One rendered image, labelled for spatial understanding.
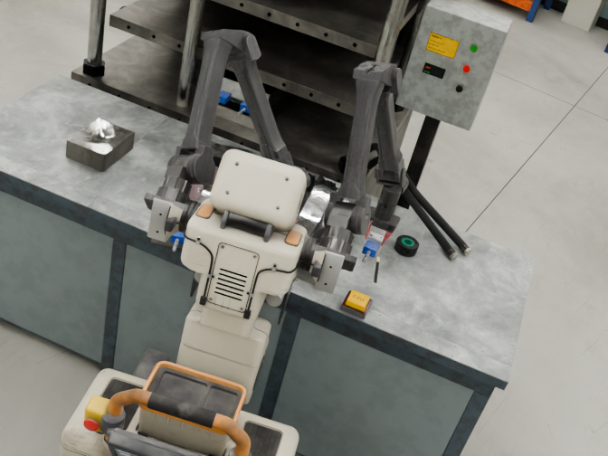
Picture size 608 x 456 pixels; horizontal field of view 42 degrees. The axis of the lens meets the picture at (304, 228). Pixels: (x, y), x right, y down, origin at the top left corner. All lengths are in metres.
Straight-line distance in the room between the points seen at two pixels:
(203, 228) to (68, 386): 1.40
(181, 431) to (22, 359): 1.43
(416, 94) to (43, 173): 1.37
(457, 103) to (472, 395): 1.10
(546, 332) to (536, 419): 0.61
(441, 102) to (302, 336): 1.05
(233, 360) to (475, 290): 0.93
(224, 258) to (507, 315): 1.11
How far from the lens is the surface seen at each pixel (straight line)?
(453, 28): 2.95
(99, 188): 2.74
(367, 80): 2.02
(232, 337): 2.12
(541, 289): 4.34
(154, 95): 3.38
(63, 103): 3.21
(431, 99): 3.05
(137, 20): 3.40
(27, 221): 2.93
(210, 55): 2.14
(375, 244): 2.49
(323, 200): 2.67
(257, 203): 1.87
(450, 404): 2.61
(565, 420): 3.68
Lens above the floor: 2.35
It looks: 35 degrees down
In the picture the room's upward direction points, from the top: 15 degrees clockwise
